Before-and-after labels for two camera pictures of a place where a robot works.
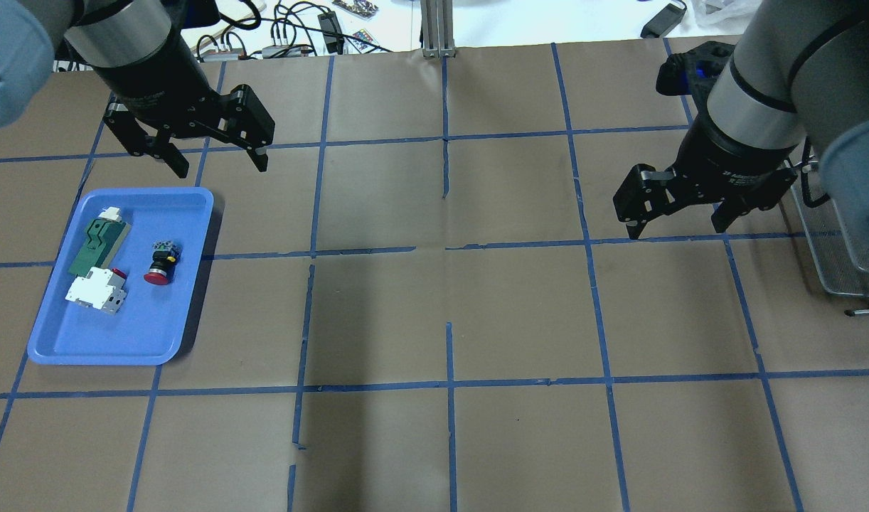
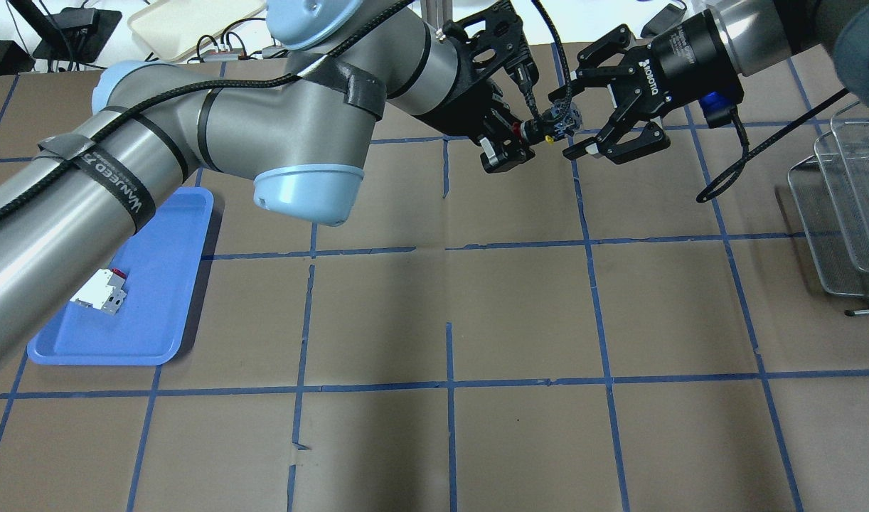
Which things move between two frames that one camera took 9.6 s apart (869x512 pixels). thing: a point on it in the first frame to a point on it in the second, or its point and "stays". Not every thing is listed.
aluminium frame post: x=436 y=18 stays
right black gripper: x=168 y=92 to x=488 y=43
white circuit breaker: x=99 y=289 stays
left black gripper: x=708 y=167 to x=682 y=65
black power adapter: x=663 y=22 stays
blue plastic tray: x=70 y=332 stays
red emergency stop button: x=166 y=254 to x=562 y=119
